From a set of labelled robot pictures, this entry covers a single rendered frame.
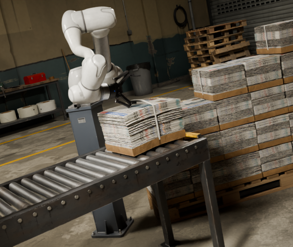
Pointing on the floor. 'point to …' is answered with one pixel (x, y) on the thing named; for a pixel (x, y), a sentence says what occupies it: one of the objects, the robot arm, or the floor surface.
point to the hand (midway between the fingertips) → (138, 87)
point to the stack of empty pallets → (211, 42)
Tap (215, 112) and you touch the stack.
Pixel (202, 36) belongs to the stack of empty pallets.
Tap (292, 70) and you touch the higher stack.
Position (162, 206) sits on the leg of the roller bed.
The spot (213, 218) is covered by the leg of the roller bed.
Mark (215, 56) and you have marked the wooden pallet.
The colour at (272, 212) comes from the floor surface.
